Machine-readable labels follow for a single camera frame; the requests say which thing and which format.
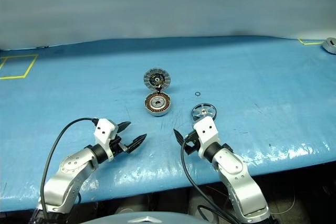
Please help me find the silver spoked rotor wheel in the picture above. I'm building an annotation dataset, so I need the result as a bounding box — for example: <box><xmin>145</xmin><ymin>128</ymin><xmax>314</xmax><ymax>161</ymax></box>
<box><xmin>191</xmin><ymin>102</ymin><xmax>218</xmax><ymax>122</ymax></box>

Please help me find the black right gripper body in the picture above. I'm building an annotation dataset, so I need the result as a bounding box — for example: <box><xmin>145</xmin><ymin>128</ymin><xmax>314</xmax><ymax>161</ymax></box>
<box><xmin>183</xmin><ymin>129</ymin><xmax>201</xmax><ymax>156</ymax></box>

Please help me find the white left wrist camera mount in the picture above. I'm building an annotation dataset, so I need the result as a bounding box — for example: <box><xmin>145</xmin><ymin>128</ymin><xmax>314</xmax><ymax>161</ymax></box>
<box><xmin>93</xmin><ymin>118</ymin><xmax>119</xmax><ymax>162</ymax></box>

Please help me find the blue table cover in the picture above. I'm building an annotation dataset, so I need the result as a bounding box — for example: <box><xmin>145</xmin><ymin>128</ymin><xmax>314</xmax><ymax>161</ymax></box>
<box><xmin>0</xmin><ymin>36</ymin><xmax>336</xmax><ymax>213</ymax></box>

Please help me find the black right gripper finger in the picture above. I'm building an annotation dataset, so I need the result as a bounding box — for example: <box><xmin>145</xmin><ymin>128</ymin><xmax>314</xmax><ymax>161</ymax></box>
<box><xmin>173</xmin><ymin>128</ymin><xmax>186</xmax><ymax>146</ymax></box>

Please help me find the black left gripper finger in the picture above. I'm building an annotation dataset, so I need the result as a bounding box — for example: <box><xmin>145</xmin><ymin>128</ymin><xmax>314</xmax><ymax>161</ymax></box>
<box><xmin>125</xmin><ymin>133</ymin><xmax>148</xmax><ymax>154</ymax></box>
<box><xmin>117</xmin><ymin>121</ymin><xmax>132</xmax><ymax>134</ymax></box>

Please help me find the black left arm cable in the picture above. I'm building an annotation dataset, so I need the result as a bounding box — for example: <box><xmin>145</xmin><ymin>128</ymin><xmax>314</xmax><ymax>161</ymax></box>
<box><xmin>39</xmin><ymin>117</ymin><xmax>99</xmax><ymax>216</ymax></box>

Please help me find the large yellow tape rectangle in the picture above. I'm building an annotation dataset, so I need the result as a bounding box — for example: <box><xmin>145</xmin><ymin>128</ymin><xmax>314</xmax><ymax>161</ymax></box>
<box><xmin>0</xmin><ymin>54</ymin><xmax>39</xmax><ymax>80</ymax></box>

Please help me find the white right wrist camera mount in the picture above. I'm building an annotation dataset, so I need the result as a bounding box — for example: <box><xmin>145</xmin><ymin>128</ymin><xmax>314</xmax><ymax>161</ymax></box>
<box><xmin>193</xmin><ymin>115</ymin><xmax>221</xmax><ymax>159</ymax></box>

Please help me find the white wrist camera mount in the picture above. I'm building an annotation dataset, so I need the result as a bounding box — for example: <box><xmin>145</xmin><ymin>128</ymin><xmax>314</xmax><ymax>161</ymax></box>
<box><xmin>93</xmin><ymin>118</ymin><xmax>119</xmax><ymax>162</ymax></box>
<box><xmin>193</xmin><ymin>115</ymin><xmax>221</xmax><ymax>159</ymax></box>

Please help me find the grey object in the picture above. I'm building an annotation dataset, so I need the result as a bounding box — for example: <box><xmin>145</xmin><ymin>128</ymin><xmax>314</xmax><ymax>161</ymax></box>
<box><xmin>321</xmin><ymin>37</ymin><xmax>336</xmax><ymax>55</ymax></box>

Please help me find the grey robot torso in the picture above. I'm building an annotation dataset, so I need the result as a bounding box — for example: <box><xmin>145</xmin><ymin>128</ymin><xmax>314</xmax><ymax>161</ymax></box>
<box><xmin>88</xmin><ymin>210</ymin><xmax>209</xmax><ymax>224</ymax></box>

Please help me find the thin white floor wire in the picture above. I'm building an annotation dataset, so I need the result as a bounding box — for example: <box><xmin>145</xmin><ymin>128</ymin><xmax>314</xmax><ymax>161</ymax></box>
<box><xmin>270</xmin><ymin>189</ymin><xmax>297</xmax><ymax>215</ymax></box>

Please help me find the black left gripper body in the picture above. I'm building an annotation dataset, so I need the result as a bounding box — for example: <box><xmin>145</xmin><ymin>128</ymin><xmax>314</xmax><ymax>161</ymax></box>
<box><xmin>110</xmin><ymin>129</ymin><xmax>132</xmax><ymax>158</ymax></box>

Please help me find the small yellow tape outline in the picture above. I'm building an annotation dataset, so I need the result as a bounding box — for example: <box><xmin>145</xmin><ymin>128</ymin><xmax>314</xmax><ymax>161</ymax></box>
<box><xmin>298</xmin><ymin>38</ymin><xmax>325</xmax><ymax>46</ymax></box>

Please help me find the silver motor stator housing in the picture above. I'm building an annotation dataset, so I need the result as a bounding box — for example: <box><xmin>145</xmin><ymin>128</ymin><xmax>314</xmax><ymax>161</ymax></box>
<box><xmin>143</xmin><ymin>90</ymin><xmax>173</xmax><ymax>116</ymax></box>

